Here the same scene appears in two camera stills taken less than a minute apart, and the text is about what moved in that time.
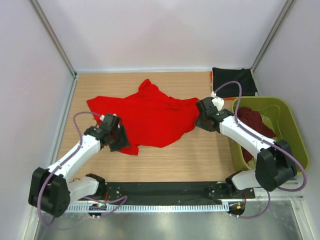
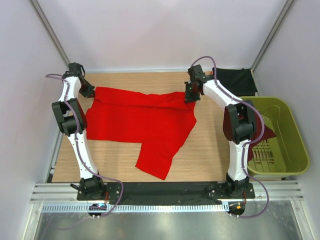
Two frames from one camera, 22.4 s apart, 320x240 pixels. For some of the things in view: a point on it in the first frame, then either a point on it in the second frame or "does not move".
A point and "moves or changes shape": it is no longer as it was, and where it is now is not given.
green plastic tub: (278, 114) does not move
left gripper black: (123, 142) -> (90, 93)
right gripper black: (199, 123) -> (188, 97)
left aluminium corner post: (53, 37) does not move
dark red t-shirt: (253, 120) does not move
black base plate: (168, 192) does not move
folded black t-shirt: (221, 76) does not move
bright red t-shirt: (150, 117) moves or changes shape
